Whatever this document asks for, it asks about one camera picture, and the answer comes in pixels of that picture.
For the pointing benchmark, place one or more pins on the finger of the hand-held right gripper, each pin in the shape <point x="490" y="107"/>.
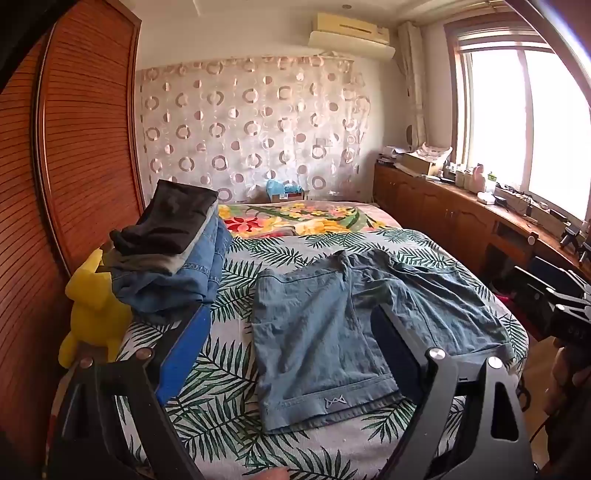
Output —
<point x="535" y="290"/>

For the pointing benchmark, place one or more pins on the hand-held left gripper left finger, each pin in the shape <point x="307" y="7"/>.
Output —
<point x="184" y="355"/>

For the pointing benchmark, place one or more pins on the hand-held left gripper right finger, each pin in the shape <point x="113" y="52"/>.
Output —
<point x="392" y="346"/>

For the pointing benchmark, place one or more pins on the blue-grey short pants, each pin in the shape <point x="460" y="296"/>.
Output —
<point x="314" y="332"/>

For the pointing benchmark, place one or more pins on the folded grey pants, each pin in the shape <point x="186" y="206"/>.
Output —
<point x="152" y="263"/>

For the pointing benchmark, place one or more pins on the folded black pants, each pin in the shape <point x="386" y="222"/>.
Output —
<point x="171" y="217"/>

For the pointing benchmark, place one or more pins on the person's right hand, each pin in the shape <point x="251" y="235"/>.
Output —
<point x="579" y="376"/>

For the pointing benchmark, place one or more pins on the person's left hand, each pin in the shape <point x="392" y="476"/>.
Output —
<point x="272" y="474"/>

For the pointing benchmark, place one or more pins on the leaf-print bedspread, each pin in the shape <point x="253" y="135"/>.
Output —
<point x="231" y="406"/>

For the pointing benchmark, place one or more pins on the stack of folded jeans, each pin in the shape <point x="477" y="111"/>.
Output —
<point x="175" y="281"/>

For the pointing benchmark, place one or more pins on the folded dark blue jeans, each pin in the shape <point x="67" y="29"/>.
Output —
<point x="217" y="267"/>

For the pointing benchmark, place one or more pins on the yellow plush toy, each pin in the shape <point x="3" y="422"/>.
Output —
<point x="94" y="304"/>

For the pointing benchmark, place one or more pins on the long wooden cabinet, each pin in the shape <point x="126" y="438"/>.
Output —
<point x="438" y="207"/>

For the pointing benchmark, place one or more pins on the floral blanket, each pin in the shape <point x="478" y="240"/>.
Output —
<point x="323" y="221"/>

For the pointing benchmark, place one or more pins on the wooden-framed window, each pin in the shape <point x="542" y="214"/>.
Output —
<point x="508" y="110"/>

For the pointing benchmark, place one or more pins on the small cardboard box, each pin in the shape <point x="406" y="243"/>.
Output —
<point x="284" y="196"/>

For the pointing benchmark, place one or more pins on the circle-patterned sheer curtain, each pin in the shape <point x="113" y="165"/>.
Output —
<point x="249" y="129"/>

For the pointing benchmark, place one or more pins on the white window curtain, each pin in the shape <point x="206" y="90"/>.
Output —
<point x="412" y="83"/>

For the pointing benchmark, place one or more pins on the wall air conditioner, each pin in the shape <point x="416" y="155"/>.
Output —
<point x="351" y="34"/>

